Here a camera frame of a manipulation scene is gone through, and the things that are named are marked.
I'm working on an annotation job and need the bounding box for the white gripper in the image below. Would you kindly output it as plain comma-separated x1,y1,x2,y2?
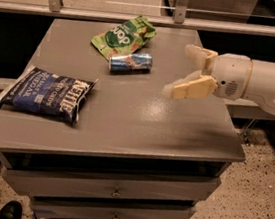
162,44,252,100

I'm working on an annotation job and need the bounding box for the silver blue redbull can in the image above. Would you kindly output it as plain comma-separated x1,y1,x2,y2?
108,53,153,73

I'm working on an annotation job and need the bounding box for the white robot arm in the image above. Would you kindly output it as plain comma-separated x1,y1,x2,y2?
162,44,275,115

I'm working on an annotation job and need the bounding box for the green snack bag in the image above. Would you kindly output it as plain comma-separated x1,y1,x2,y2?
91,15,157,59

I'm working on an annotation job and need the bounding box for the grey drawer cabinet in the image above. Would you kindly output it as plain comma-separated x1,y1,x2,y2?
0,19,244,208

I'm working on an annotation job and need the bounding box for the middle grey drawer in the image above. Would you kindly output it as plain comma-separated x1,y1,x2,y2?
32,201,196,219

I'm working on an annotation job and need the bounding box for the blue Kettle chips bag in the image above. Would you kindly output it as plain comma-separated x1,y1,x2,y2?
0,65,96,124

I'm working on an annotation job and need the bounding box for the top grey drawer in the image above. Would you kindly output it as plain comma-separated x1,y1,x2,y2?
3,169,221,201

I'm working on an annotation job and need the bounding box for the black shoe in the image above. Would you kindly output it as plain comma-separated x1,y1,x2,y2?
0,200,23,219

